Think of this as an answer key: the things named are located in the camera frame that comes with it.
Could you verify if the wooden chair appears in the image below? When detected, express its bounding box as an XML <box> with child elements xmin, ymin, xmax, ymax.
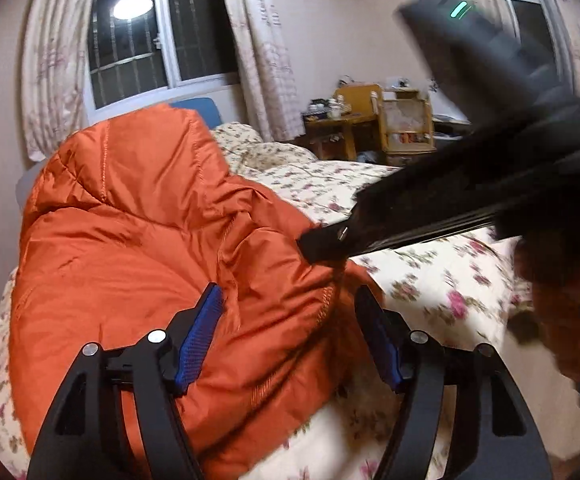
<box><xmin>333</xmin><ymin>84</ymin><xmax>384</xmax><ymax>161</ymax></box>

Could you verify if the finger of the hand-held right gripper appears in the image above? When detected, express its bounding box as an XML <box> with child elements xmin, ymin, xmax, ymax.
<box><xmin>296</xmin><ymin>105</ymin><xmax>536</xmax><ymax>265</ymax></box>

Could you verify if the orange puffer jacket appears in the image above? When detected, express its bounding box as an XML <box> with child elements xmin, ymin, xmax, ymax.
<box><xmin>9</xmin><ymin>102</ymin><xmax>387</xmax><ymax>480</ymax></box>

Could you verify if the person's right hand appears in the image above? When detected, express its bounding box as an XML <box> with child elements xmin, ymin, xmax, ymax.
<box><xmin>514</xmin><ymin>232</ymin><xmax>580</xmax><ymax>403</ymax></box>

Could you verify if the patterned curtain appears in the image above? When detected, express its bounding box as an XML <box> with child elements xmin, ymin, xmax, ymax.
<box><xmin>22</xmin><ymin>0</ymin><xmax>103</xmax><ymax>162</ymax></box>
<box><xmin>217</xmin><ymin>0</ymin><xmax>313</xmax><ymax>143</ymax></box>

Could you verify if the floral quilt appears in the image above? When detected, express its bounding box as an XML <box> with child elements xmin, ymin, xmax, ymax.
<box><xmin>0</xmin><ymin>121</ymin><xmax>538</xmax><ymax>480</ymax></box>

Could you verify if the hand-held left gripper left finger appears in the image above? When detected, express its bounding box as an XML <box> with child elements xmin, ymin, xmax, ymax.
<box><xmin>26</xmin><ymin>282</ymin><xmax>226</xmax><ymax>480</ymax></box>

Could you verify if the wooden shelf cabinet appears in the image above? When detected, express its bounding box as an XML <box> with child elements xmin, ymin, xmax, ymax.
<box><xmin>379</xmin><ymin>87</ymin><xmax>438</xmax><ymax>155</ymax></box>

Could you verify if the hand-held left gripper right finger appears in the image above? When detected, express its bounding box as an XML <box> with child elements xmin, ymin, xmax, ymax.
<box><xmin>353</xmin><ymin>284</ymin><xmax>547</xmax><ymax>480</ymax></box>

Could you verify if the window with white frame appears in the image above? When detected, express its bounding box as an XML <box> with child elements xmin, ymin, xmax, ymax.
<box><xmin>86</xmin><ymin>0</ymin><xmax>242</xmax><ymax>111</ymax></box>

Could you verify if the wooden desk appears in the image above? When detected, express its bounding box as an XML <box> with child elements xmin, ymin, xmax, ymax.
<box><xmin>302</xmin><ymin>107</ymin><xmax>378</xmax><ymax>161</ymax></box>

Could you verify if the side window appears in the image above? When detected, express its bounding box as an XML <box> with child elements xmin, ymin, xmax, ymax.
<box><xmin>489</xmin><ymin>0</ymin><xmax>573</xmax><ymax>81</ymax></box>

